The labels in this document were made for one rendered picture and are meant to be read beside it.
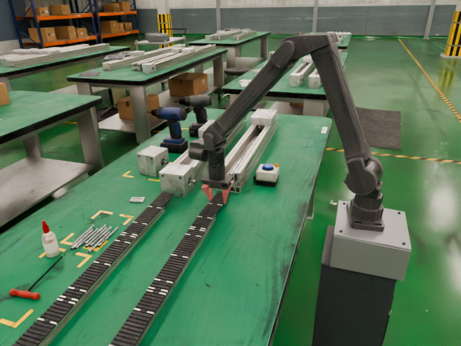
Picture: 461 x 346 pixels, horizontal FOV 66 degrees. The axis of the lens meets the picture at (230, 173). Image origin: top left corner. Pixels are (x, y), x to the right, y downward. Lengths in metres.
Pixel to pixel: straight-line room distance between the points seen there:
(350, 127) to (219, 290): 0.53
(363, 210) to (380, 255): 0.12
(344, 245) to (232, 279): 0.31
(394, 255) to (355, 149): 0.29
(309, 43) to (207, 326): 0.71
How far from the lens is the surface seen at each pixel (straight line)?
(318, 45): 0.94
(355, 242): 1.00
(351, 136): 0.97
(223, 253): 1.07
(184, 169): 1.35
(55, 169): 3.28
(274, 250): 1.08
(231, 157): 1.46
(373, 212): 1.03
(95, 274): 1.02
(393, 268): 1.04
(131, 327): 0.87
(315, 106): 3.03
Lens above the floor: 1.44
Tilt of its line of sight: 26 degrees down
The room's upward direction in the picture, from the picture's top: 1 degrees counter-clockwise
